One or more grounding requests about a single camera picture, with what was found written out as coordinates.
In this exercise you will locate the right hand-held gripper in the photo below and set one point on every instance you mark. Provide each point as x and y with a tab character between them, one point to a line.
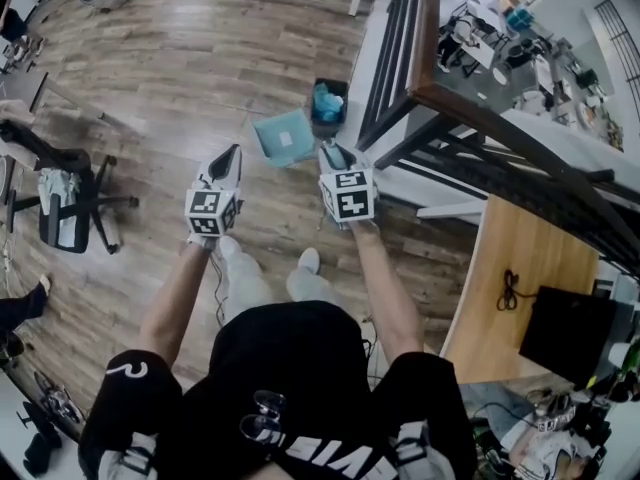
352	195

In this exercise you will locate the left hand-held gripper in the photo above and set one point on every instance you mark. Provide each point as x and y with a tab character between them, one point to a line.
210	210

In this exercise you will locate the person's right forearm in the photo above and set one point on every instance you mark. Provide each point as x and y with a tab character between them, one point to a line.
387	293

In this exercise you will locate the person's left forearm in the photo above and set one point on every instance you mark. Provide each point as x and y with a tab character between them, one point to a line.
172	303

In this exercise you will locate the wooden floor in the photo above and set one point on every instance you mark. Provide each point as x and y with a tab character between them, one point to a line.
175	68

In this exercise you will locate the black trash bin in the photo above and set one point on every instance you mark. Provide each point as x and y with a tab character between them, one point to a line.
329	125

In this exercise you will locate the blue bin bag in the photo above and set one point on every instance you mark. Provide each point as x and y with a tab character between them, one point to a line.
327	102

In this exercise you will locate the person's white left shoe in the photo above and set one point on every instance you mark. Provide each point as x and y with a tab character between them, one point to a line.
230	245

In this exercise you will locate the person's white shoe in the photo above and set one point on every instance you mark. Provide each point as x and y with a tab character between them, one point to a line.
230	245
310	259

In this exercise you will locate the person's white right shoe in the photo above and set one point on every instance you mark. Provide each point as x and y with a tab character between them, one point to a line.
310	259

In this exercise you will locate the grey trousers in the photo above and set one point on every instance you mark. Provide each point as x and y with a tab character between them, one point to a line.
245	283

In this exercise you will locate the black railing with wooden handrail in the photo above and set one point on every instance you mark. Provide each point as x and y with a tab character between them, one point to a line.
427	33

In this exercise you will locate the black office chair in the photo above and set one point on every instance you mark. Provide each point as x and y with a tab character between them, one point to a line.
70	213

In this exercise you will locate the black printed t-shirt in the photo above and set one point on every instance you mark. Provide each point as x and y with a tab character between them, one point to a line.
290	348

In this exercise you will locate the light wooden desk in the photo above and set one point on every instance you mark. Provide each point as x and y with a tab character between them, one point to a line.
525	248

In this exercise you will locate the clear glasses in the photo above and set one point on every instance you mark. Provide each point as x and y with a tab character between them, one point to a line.
262	415

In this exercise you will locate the black monitor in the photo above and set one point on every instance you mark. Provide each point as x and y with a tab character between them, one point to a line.
567	333

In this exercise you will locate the white desk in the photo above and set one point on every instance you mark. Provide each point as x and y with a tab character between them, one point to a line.
15	418

